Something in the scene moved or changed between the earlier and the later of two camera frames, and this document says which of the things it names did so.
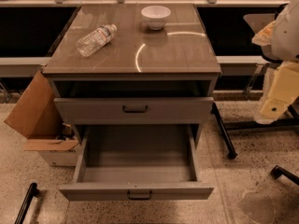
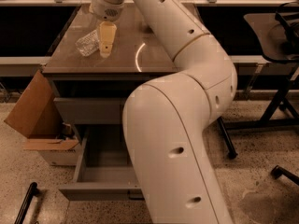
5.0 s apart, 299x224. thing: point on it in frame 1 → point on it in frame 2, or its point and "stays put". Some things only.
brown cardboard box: x=38 y=117 stays put
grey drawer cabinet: x=136 y=79 stays put
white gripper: x=287 y=35 → x=104 y=10
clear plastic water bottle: x=95 y=41 stays put
